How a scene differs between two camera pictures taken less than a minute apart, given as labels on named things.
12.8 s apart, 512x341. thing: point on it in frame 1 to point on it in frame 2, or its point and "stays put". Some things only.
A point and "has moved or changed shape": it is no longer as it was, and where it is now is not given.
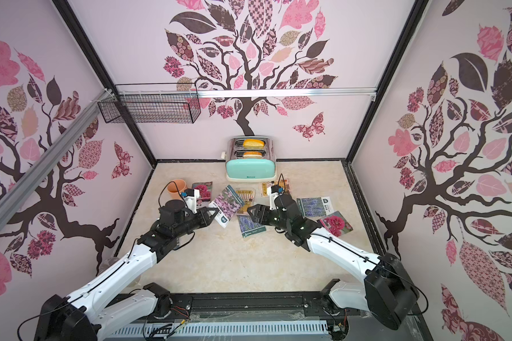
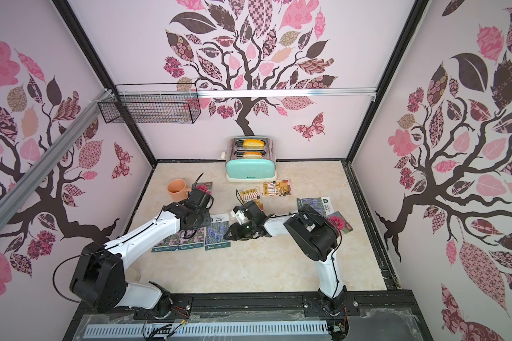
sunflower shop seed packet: (284, 183) stays put
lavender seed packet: (248, 226) has moved or changed shape
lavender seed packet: (315, 207) stays put
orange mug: (178, 185) stays put
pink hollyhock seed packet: (336, 223) stays put
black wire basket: (153, 103) stays put
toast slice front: (252, 155) stays put
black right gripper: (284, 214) to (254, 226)
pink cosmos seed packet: (228, 202) to (195, 241)
